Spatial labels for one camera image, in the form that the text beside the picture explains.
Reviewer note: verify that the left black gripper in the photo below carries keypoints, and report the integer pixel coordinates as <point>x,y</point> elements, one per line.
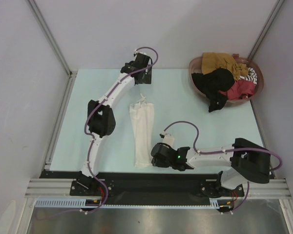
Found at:
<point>143,73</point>

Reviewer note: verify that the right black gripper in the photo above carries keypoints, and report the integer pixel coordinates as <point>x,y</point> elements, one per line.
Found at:
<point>156,156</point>

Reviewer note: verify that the white tank top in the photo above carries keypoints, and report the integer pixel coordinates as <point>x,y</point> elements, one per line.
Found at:
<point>142,119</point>

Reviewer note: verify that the black tank top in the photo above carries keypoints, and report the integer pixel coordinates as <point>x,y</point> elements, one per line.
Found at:
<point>209,84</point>

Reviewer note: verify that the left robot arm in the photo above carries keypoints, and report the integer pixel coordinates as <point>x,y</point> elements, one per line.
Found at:
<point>100,122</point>

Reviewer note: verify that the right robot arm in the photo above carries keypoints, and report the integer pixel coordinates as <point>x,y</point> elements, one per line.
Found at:
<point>240,162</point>

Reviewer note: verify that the mustard tank top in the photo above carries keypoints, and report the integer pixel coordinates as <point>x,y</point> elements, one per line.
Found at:
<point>212,61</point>

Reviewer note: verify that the red tank top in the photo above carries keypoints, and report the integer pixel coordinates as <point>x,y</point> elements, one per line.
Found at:
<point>241,89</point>

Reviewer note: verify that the striped tank top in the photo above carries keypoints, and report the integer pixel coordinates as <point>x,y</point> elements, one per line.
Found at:
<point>251,76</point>

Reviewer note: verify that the pink laundry basket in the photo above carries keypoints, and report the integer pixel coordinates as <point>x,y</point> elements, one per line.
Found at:
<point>195,67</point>

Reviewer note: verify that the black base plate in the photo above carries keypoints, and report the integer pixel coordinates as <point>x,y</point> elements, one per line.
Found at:
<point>131,189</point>

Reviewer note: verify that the right grey cable duct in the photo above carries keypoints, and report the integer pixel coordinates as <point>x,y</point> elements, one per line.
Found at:
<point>221,202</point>

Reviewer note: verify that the grey cable duct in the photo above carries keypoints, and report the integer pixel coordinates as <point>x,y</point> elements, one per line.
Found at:
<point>67,203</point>
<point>221,202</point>

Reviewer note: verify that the aluminium frame rail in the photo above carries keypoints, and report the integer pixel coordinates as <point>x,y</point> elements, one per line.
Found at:
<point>44,187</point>

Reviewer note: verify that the left grey cable duct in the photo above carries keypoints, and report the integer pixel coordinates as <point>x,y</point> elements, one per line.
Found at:
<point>67,203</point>

